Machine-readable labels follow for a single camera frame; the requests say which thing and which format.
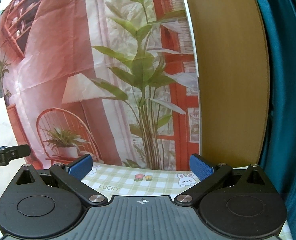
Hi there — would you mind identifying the wooden panel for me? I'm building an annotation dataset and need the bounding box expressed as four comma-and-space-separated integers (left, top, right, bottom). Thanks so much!
187, 0, 269, 167

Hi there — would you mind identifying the green checked bunny tablecloth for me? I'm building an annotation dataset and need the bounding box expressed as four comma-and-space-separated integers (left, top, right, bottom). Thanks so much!
82, 163, 200, 199

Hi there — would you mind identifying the white marble board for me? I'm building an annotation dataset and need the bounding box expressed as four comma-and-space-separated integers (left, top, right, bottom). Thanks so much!
0, 97, 21, 230

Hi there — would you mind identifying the teal curtain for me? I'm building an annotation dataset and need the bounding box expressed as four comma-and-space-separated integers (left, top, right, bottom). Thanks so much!
257, 0, 296, 239

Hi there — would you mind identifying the printed room scene backdrop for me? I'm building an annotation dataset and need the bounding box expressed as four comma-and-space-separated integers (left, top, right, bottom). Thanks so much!
0, 0, 200, 170

